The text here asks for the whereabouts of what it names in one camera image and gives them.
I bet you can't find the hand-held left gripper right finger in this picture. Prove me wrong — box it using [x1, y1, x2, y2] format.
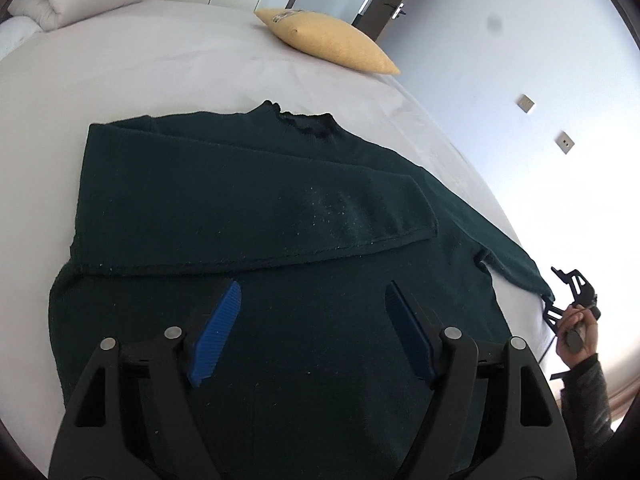
[385, 280, 576, 480]

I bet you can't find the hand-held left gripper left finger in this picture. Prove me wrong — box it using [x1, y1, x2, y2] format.
[48, 280, 243, 480]

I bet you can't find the dark green sweater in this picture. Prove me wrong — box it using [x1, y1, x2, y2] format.
[48, 100, 556, 480]

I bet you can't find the person's right forearm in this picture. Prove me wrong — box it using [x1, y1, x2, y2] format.
[559, 354, 617, 480]

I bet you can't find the person's right hand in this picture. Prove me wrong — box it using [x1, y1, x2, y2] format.
[555, 306, 600, 368]

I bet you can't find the white bed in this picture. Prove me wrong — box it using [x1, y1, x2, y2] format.
[0, 0, 566, 480]

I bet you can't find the yellow pillow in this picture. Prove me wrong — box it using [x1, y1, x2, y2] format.
[254, 8, 401, 76]

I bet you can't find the white pillow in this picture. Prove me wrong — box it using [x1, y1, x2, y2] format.
[0, 16, 43, 61]

